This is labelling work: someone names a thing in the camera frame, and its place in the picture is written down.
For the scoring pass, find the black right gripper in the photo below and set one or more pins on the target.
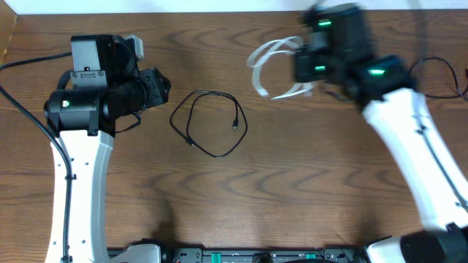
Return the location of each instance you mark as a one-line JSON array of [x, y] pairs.
[[306, 58]]

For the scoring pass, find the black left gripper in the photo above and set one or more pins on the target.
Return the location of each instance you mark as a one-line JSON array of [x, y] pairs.
[[154, 86]]

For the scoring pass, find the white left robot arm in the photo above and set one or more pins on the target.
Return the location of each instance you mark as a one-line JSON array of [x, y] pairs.
[[104, 85]]

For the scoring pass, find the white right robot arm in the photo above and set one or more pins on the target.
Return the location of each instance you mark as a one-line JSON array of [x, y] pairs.
[[389, 101]]

